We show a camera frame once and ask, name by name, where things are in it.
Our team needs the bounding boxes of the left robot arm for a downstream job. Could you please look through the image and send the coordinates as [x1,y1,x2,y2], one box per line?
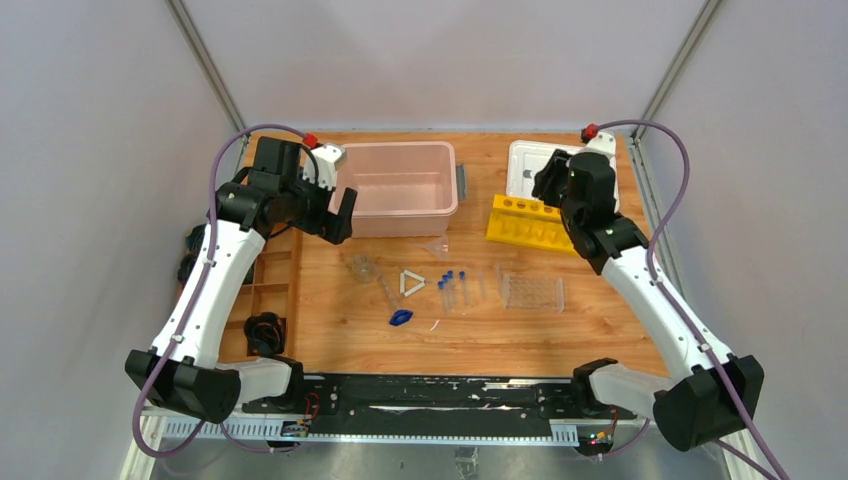
[125,136,357,424]

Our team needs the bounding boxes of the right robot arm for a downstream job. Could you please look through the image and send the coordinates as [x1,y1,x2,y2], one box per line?
[532,150,764,451]

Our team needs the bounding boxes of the white plastic lid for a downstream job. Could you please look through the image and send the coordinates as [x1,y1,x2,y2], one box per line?
[506,135,620,212]

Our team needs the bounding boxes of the yellow test tube rack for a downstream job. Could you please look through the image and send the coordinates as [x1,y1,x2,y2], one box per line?
[485,194,577,255]

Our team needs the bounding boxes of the wooden compartment tray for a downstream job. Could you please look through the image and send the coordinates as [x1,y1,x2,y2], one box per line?
[219,230,303,363]

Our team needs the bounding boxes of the small glass flask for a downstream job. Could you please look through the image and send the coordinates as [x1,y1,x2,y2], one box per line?
[351,254,379,283]

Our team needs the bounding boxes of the pink plastic bin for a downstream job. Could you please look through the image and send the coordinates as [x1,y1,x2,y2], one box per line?
[330,141,459,238]

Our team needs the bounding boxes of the clear well plate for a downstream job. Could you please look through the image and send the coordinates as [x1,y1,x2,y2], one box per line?
[494,266,565,314]

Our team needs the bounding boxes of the rolled patterned tie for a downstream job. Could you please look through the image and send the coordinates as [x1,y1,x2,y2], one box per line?
[185,224,206,254]
[176,254,197,287]

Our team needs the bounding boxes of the glass graduated tube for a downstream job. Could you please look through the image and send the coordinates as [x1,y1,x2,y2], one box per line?
[378,275,402,312]

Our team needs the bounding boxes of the blue capped tube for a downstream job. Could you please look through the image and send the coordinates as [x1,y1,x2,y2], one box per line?
[459,270,471,307]
[443,270,456,311]
[437,280,451,315]

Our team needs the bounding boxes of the clear plastic funnel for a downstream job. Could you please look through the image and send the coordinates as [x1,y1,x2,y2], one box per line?
[409,234,450,261]

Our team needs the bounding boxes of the clay pipe triangle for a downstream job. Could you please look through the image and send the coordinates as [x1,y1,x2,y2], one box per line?
[399,269,428,298]

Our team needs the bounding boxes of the rolled dark floral tie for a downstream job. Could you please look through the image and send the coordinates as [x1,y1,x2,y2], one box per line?
[243,312,286,357]

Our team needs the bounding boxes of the blue plastic clip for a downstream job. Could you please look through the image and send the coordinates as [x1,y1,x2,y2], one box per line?
[388,309,414,326]

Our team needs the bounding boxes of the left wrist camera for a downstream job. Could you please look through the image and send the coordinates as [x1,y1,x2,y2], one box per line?
[302,143,347,192]

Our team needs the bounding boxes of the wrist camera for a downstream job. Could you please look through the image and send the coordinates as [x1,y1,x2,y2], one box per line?
[580,130,617,158]
[302,143,347,192]

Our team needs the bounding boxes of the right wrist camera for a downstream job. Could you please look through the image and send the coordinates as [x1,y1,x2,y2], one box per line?
[580,130,617,158]

